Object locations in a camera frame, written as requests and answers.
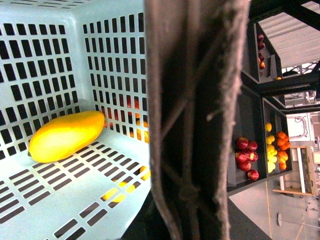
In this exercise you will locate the brown basket handle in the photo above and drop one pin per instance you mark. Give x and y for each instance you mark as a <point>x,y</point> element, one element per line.
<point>194,51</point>

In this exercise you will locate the yellow mango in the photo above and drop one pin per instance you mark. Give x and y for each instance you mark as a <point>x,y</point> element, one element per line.
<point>65,135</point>

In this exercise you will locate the light blue plastic basket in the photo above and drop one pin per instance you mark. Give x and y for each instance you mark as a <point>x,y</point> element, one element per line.
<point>59,57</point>

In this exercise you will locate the black fruit display shelf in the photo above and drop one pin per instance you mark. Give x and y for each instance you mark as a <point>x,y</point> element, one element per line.
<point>257,102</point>

